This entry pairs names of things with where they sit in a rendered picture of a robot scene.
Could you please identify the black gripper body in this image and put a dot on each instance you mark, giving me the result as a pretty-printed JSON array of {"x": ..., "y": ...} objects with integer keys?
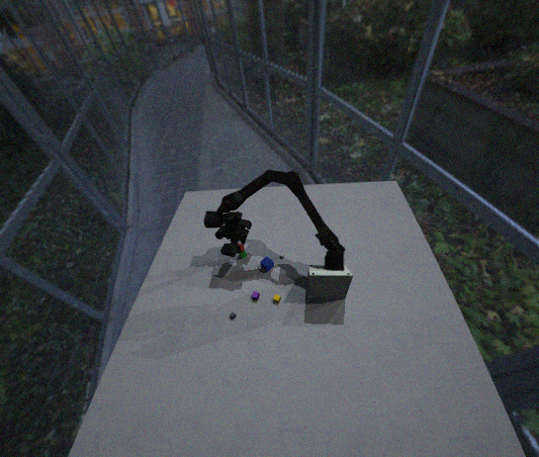
[{"x": 235, "y": 236}]

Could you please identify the blue cube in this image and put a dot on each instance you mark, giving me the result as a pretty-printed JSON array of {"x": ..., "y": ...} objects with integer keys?
[{"x": 267, "y": 264}]

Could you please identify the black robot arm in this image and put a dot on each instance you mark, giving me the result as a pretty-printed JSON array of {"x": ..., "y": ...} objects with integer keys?
[{"x": 232, "y": 201}]

